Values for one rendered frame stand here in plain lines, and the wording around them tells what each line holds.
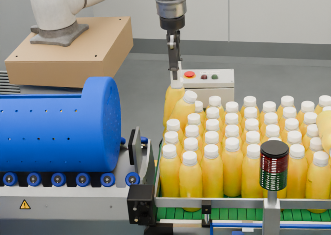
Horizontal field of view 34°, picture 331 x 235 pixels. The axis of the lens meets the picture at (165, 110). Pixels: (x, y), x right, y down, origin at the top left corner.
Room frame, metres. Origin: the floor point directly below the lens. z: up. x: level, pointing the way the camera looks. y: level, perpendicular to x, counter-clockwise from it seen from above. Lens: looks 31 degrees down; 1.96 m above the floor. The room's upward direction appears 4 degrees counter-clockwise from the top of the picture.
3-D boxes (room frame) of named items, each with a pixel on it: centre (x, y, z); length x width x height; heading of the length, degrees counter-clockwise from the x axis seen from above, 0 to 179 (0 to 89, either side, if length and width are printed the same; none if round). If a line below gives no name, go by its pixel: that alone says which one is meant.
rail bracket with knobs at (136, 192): (1.19, 0.08, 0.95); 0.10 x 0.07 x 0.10; 173
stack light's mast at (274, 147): (0.99, -0.23, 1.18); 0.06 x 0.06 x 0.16
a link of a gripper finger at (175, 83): (1.52, -0.04, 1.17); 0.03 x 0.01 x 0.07; 82
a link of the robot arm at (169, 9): (1.54, -0.04, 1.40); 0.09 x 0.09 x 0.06
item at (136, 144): (1.39, 0.10, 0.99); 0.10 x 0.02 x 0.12; 173
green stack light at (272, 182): (0.99, -0.23, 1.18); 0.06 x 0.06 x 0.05
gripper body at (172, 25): (1.54, -0.04, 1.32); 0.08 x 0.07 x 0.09; 172
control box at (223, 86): (1.65, -0.14, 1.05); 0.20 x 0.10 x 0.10; 83
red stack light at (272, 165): (0.99, -0.23, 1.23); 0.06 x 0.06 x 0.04
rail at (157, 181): (1.38, 0.02, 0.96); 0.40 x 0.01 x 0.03; 173
